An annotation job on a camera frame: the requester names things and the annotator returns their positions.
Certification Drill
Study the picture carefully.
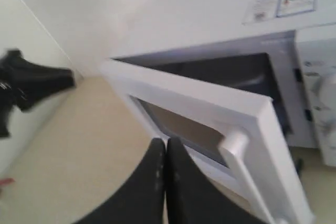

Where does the white Midea microwave oven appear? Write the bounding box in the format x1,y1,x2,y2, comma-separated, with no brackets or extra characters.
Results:
73,0,336,167

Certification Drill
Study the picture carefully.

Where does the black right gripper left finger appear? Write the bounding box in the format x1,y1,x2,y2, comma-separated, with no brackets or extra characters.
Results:
77,138,165,223

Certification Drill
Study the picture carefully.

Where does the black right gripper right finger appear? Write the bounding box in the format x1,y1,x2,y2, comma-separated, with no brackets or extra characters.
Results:
166,138,263,224

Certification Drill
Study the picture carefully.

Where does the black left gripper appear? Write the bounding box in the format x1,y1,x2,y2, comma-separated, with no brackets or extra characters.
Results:
1,49,76,137

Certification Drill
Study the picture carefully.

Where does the upper white power knob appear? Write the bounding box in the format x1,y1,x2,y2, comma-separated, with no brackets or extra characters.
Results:
311,73,335,111

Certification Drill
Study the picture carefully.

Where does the blue white warning sticker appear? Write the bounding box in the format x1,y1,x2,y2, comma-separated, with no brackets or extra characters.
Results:
242,0,317,25

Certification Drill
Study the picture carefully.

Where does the white microwave door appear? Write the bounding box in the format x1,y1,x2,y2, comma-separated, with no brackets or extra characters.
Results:
102,56,315,223

